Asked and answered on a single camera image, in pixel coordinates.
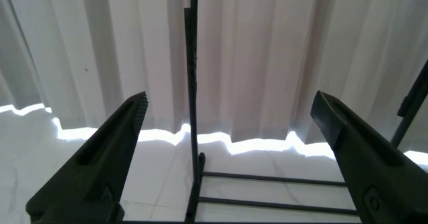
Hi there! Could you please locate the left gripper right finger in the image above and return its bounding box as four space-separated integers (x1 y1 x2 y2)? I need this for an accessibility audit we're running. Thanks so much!
310 90 428 223

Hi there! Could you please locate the black clothes rack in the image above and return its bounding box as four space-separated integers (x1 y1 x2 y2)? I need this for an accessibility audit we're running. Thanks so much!
183 0 428 223

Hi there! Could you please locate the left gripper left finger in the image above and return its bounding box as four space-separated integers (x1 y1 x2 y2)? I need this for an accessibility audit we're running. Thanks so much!
25 91 149 223

